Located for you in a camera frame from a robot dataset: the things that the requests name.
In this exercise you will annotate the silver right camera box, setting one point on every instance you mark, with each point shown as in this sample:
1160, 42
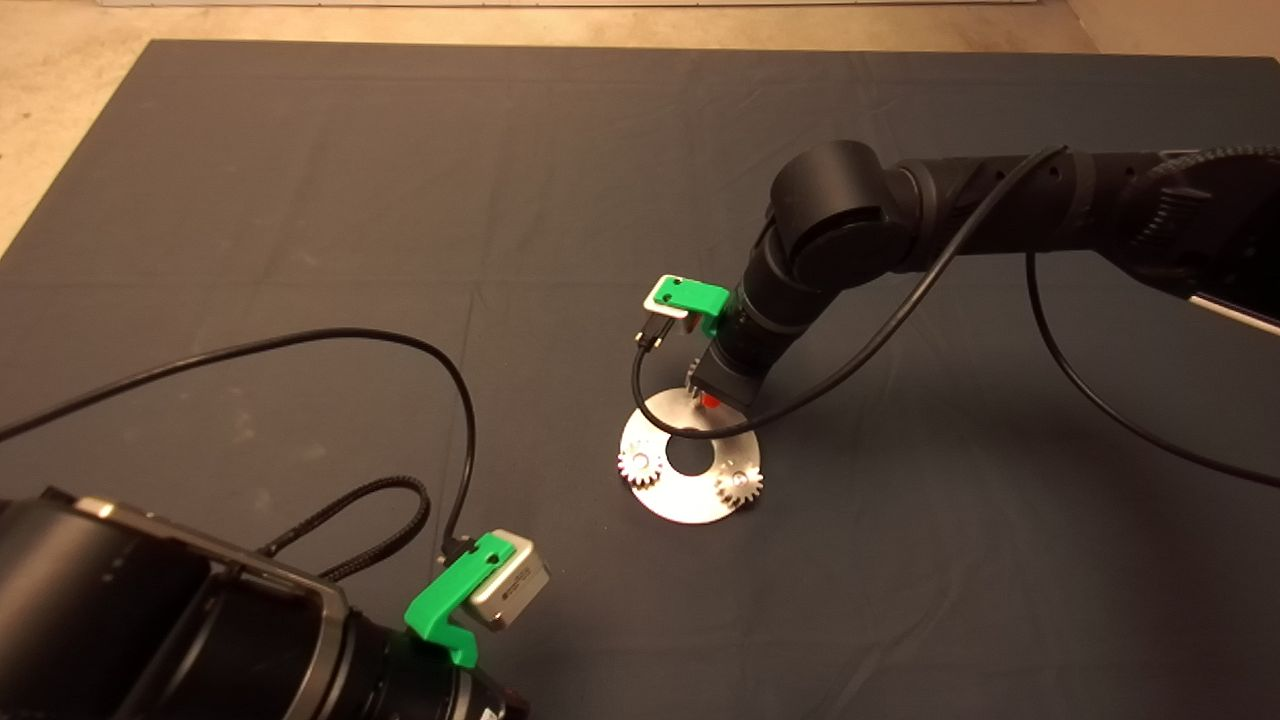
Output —
655, 297

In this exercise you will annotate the green left camera mount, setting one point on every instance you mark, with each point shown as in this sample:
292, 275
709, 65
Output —
445, 598

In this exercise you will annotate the dark grey table cloth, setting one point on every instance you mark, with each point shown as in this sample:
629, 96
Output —
400, 200

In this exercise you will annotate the silver left camera box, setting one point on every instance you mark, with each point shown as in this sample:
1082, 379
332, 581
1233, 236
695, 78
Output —
522, 595

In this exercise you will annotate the silver camera box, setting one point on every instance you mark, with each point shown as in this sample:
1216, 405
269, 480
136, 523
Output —
655, 297
522, 595

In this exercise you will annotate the round metal carrier plate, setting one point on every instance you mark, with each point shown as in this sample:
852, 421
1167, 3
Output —
690, 505

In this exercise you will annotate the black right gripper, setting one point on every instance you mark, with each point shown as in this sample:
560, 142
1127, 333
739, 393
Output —
750, 350

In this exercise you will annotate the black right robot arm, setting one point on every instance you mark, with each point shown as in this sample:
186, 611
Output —
850, 210

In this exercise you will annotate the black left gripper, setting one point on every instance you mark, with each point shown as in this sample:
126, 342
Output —
420, 695

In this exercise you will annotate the small steel planetary gear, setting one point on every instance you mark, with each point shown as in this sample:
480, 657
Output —
628, 472
694, 378
728, 492

